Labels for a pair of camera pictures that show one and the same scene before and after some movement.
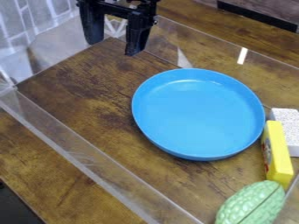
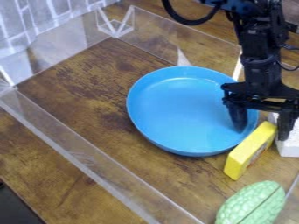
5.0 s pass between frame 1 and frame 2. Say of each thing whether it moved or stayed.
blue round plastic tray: stayed
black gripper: moved
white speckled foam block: stayed
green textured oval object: stayed
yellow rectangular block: moved
